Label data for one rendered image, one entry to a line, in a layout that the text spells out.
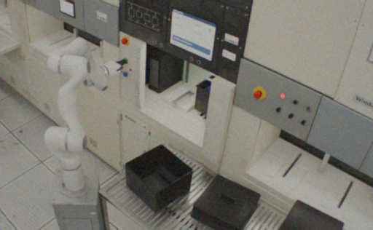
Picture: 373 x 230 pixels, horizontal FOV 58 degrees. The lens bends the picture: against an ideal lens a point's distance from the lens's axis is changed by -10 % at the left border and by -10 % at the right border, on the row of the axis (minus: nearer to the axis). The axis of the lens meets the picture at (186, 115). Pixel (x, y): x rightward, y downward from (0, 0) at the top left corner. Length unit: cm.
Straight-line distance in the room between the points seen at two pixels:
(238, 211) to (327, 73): 86
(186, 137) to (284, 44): 97
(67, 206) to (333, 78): 156
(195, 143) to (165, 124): 26
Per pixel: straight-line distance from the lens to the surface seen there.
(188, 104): 256
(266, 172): 220
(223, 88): 189
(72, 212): 220
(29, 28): 358
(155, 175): 222
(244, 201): 204
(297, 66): 170
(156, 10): 208
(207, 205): 198
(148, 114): 250
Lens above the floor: 240
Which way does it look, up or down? 38 degrees down
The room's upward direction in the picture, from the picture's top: 6 degrees clockwise
